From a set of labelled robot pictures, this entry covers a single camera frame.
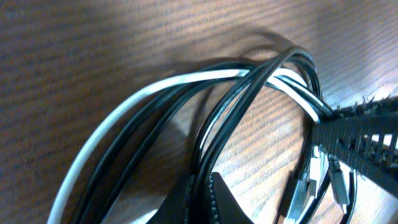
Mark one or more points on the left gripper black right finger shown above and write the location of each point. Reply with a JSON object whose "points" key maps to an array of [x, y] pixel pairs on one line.
{"points": [[218, 205]]}

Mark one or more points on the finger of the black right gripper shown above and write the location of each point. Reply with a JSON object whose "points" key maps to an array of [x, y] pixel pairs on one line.
{"points": [[364, 137]]}

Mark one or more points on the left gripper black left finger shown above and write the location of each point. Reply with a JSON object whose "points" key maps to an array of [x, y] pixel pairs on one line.
{"points": [[175, 207]]}

